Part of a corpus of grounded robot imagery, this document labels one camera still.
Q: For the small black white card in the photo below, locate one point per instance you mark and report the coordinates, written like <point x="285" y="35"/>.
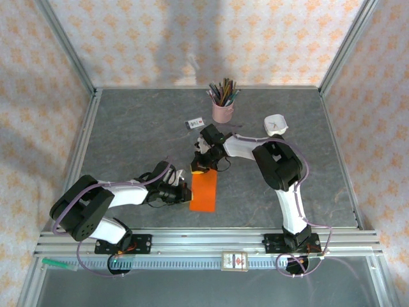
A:
<point x="195" y="123"/>

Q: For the label on front rail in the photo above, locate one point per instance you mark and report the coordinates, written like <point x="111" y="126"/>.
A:
<point x="235" y="261"/>

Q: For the thin aluminium frame rail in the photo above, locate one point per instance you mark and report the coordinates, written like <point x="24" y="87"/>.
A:
<point x="159" y="87"/>

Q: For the grey pencil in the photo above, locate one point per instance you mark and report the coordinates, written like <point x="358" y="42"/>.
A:
<point x="214" y="92"/>

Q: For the aluminium frame post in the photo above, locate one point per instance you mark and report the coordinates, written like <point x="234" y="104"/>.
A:
<point x="67" y="48"/>
<point x="348" y="48"/>

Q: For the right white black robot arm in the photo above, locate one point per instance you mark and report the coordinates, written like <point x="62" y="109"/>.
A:
<point x="278" y="166"/>

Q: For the wide aluminium base rail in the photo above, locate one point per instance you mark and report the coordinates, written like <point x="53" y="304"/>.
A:
<point x="207" y="243"/>

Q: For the teal pencil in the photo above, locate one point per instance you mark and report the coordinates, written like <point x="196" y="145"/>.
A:
<point x="234" y="96"/>

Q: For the pink pencil cup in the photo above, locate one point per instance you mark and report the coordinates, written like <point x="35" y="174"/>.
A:
<point x="222" y="113"/>

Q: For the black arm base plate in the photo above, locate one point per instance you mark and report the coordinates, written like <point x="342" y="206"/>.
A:
<point x="270" y="243"/>
<point x="143" y="244"/>

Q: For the dark brown pencil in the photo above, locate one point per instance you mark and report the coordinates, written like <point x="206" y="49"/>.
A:
<point x="225" y="88"/>

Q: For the white square clock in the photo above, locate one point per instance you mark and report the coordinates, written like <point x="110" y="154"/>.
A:
<point x="274" y="124"/>

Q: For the short white pencil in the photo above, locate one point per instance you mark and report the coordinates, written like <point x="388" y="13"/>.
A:
<point x="230" y="102"/>

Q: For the long white pencil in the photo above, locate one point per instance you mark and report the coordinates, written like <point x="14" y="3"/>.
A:
<point x="212" y="97"/>

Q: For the green pen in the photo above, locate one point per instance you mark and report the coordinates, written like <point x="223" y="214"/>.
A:
<point x="57" y="264"/>

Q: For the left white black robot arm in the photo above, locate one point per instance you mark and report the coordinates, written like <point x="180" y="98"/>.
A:
<point x="83" y="211"/>

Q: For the aluminium side rail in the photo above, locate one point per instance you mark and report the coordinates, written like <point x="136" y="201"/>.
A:
<point x="342" y="160"/>
<point x="80" y="153"/>

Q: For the orange square paper sheet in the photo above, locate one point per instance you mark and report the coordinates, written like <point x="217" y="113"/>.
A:
<point x="204" y="195"/>

